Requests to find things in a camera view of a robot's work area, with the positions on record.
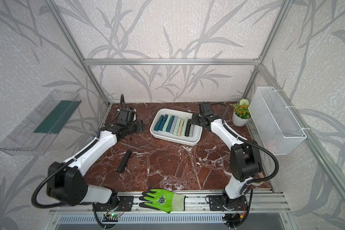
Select mint green pruning pliers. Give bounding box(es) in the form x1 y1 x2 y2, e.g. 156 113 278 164
163 115 172 132

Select white wire mesh basket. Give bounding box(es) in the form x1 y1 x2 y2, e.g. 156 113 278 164
249 86 307 155

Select black pruning pliers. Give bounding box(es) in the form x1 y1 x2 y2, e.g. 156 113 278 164
185 119 191 137
117 150 132 173

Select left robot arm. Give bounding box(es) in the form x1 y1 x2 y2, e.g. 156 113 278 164
31 96 144 209

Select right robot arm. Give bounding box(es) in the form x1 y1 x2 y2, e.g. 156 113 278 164
191 102 279 210

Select white rectangular storage box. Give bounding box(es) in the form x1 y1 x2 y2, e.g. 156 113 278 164
149 108 203 146

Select grey pruning pliers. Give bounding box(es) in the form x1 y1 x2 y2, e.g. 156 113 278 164
170 116 178 134
189 124 194 137

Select teal pruning pliers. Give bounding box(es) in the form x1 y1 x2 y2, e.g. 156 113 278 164
154 115 164 131
158 115 168 131
166 116 175 132

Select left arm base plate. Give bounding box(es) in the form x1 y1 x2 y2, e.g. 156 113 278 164
95 196 134 212

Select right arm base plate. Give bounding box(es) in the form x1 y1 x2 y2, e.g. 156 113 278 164
207 195 248 212

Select small potted flower plant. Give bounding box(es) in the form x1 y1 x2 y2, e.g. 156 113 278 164
230 99 251 127

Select clear plastic wall shelf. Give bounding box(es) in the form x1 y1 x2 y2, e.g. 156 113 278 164
0 90 81 156

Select beige pruning pliers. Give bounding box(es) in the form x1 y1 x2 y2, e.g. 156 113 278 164
177 118 185 137

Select green black work glove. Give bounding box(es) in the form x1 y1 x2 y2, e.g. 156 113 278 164
139 189 186 213

